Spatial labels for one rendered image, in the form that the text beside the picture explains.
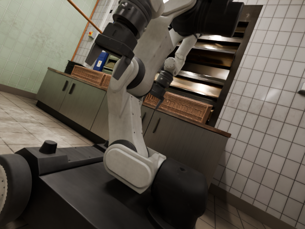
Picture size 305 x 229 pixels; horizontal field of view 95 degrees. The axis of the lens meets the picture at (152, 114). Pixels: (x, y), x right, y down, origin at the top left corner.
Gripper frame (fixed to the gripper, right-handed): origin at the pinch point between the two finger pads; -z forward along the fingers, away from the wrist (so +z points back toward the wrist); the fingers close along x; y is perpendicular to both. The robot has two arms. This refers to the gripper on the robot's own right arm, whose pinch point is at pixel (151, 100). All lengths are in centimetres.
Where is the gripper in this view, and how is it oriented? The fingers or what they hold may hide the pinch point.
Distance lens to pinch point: 85.4
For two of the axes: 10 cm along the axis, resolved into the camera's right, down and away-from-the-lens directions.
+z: 5.4, -8.4, -0.6
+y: -3.4, -1.6, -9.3
